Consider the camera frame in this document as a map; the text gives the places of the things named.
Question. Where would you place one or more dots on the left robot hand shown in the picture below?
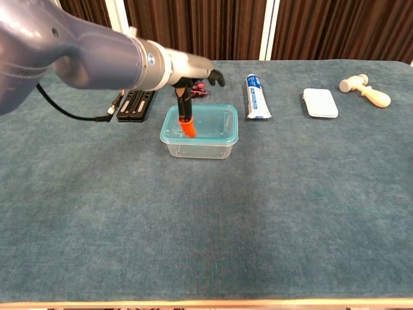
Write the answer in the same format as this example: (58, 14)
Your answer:
(190, 66)

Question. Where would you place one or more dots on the teal plastic lid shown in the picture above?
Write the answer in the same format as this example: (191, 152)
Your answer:
(216, 126)

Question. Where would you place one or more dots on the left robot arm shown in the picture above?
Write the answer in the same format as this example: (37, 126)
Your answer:
(80, 55)

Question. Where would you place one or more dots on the clear plastic container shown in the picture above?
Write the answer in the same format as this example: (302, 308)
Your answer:
(201, 151)

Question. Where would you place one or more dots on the red grape bunch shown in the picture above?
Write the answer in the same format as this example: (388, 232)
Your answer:
(200, 92)

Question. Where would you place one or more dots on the dark brown curtain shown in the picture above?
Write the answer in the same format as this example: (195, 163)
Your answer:
(200, 26)

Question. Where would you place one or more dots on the black folding laptop stand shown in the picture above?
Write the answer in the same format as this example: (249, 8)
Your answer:
(135, 105)

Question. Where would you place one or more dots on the white blue toothpaste tube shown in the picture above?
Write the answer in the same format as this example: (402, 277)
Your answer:
(256, 100)

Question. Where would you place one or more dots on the blue table cloth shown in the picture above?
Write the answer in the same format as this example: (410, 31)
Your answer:
(206, 210)

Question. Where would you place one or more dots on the wooden toy mallet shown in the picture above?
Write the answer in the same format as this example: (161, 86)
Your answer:
(374, 96)

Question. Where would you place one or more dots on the white frame post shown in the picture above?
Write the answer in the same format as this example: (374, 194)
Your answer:
(269, 32)
(119, 13)

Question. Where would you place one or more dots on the thin grey frame post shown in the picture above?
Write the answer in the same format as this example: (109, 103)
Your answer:
(57, 3)

